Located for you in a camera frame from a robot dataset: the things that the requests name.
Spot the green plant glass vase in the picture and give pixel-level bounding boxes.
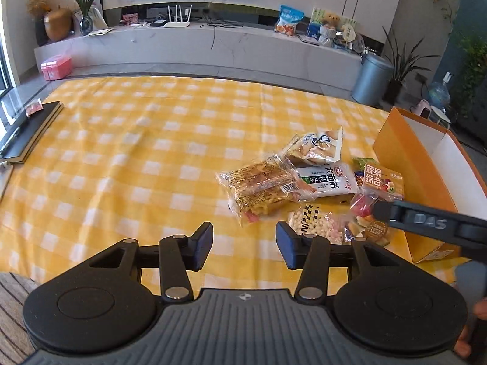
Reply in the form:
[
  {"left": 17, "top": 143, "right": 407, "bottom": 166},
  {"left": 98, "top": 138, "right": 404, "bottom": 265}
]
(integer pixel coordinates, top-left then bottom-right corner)
[{"left": 63, "top": 0, "right": 110, "bottom": 37}]

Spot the beige bread snack bag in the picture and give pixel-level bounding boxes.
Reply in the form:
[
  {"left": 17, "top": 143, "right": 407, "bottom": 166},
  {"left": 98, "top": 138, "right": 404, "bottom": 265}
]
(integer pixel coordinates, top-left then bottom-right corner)
[{"left": 282, "top": 126, "right": 343, "bottom": 166}]

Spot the white gluten stick packet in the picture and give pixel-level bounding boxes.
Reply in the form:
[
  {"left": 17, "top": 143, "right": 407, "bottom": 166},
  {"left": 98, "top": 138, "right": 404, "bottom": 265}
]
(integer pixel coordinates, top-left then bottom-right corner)
[{"left": 297, "top": 162, "right": 358, "bottom": 198}]

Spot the blue water jug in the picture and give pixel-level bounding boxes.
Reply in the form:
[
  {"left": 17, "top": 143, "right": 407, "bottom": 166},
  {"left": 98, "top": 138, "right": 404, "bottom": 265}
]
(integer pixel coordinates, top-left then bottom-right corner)
[{"left": 428, "top": 72, "right": 451, "bottom": 112}]

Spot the black notebook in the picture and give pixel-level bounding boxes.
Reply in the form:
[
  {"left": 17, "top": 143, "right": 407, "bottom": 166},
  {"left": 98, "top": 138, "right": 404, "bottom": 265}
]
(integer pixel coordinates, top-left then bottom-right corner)
[{"left": 1, "top": 101, "right": 64, "bottom": 164}]

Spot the white marble tv console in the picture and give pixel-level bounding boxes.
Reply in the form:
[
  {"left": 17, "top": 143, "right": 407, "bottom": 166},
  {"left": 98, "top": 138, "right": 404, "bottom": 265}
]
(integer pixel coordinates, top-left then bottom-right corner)
[{"left": 35, "top": 23, "right": 362, "bottom": 91}]

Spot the clear popcorn ball bag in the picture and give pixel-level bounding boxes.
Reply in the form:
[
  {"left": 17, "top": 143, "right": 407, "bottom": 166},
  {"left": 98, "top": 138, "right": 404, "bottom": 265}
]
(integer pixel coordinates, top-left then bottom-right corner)
[{"left": 287, "top": 203, "right": 349, "bottom": 245}]

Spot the brown teddy bear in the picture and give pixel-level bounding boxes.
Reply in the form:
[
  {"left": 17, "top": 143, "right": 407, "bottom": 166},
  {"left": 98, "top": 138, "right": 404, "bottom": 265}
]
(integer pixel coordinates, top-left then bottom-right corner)
[{"left": 319, "top": 12, "right": 341, "bottom": 47}]

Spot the mixed fruit snack bag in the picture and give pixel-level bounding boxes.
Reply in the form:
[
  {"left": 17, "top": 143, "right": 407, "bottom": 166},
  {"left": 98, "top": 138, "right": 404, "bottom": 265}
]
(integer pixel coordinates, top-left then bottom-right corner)
[{"left": 343, "top": 162, "right": 405, "bottom": 247}]

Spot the hanging green vine plant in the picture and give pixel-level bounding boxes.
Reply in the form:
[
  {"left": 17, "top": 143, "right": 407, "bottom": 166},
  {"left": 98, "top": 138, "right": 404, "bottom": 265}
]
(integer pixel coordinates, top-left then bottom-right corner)
[{"left": 452, "top": 36, "right": 486, "bottom": 118}]

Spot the orange cardboard box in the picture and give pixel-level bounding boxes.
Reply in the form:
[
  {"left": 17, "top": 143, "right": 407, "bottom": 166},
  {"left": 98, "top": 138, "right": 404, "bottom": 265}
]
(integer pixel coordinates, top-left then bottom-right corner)
[{"left": 371, "top": 105, "right": 487, "bottom": 264}]

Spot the white wifi router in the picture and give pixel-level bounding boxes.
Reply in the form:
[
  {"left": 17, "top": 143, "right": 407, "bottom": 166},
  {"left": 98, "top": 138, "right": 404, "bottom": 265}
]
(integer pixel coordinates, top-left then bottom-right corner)
[{"left": 163, "top": 4, "right": 192, "bottom": 28}]

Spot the pink storage box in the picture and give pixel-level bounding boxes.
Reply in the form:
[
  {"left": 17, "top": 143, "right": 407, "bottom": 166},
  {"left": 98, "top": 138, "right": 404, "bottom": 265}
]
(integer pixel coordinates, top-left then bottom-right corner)
[{"left": 40, "top": 54, "right": 73, "bottom": 82}]

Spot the potted plant by bin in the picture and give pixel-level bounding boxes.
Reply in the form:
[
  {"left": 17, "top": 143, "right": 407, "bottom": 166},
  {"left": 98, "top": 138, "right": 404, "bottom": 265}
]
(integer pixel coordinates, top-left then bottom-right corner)
[{"left": 382, "top": 28, "right": 439, "bottom": 105}]

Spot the bronze round vase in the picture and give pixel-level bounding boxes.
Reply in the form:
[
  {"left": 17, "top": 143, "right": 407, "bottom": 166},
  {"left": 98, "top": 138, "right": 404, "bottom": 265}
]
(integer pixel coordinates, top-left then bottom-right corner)
[{"left": 44, "top": 8, "right": 72, "bottom": 42}]

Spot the grey blue trash bin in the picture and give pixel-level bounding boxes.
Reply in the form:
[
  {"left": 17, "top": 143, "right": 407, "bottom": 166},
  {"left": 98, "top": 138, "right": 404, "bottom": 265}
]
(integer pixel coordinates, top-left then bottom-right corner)
[{"left": 352, "top": 53, "right": 394, "bottom": 106}]

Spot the blue snack bag on console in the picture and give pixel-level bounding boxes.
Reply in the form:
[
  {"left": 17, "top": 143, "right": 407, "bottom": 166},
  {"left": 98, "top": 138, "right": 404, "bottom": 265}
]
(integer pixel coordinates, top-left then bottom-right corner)
[{"left": 274, "top": 5, "right": 305, "bottom": 36}]

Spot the waffle biscuit clear bag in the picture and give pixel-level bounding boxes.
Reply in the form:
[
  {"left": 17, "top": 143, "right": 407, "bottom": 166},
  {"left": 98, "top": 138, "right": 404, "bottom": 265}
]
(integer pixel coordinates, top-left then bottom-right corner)
[{"left": 216, "top": 153, "right": 317, "bottom": 222}]

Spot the green pea snack packet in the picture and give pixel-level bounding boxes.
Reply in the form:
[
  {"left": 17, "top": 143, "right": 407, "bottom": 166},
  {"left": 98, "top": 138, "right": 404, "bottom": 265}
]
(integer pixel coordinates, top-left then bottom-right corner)
[{"left": 352, "top": 157, "right": 377, "bottom": 172}]

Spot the person right hand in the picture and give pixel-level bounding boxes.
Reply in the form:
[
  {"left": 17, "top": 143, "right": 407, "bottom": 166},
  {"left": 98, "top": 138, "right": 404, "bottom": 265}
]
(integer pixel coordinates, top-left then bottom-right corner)
[{"left": 454, "top": 297, "right": 487, "bottom": 359}]

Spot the pink small heater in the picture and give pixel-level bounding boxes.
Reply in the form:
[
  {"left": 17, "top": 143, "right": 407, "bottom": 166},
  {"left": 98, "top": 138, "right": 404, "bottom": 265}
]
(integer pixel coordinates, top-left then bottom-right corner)
[{"left": 413, "top": 99, "right": 431, "bottom": 120}]

